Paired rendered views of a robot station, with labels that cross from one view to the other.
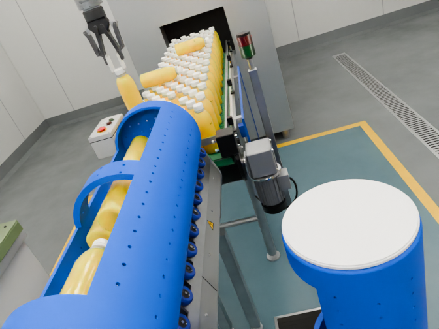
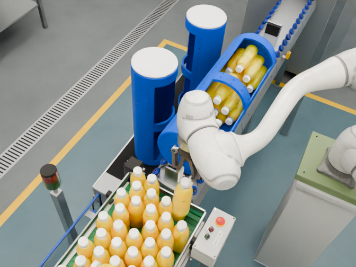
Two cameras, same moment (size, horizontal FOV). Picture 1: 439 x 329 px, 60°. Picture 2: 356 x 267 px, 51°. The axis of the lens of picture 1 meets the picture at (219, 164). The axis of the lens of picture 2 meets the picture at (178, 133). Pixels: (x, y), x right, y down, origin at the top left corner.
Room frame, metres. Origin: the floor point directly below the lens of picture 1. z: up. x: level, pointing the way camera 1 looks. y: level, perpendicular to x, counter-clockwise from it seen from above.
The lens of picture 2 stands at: (2.25, 0.38, 2.48)
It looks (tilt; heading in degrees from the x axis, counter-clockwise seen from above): 50 degrees down; 194
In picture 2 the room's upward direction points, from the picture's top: 5 degrees clockwise
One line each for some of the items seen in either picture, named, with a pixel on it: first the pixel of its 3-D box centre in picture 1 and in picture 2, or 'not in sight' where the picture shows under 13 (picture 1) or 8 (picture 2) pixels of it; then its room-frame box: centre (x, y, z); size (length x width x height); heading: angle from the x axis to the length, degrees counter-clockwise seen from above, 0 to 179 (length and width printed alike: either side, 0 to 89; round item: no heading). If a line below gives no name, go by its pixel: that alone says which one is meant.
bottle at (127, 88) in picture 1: (130, 94); (182, 197); (1.52, 0.24, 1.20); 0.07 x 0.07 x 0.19
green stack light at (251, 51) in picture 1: (247, 49); (52, 180); (1.63, -0.27, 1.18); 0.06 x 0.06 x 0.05
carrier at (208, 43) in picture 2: not in sight; (199, 66); (0.03, -0.06, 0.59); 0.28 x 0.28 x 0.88
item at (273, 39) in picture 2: not in sight; (271, 33); (0.01, 0.40, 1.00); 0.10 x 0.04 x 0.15; 79
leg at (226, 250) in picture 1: (240, 284); not in sight; (1.24, 0.09, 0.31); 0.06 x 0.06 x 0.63; 79
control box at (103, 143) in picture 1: (110, 135); (213, 237); (1.57, 0.40, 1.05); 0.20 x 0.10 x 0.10; 169
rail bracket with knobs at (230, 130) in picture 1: (227, 143); (134, 170); (1.32, -0.05, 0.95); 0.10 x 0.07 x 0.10; 79
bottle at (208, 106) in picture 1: (208, 117); (122, 204); (1.54, -0.02, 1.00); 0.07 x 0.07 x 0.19
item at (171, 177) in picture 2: not in sight; (175, 177); (1.31, 0.15, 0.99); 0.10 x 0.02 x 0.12; 79
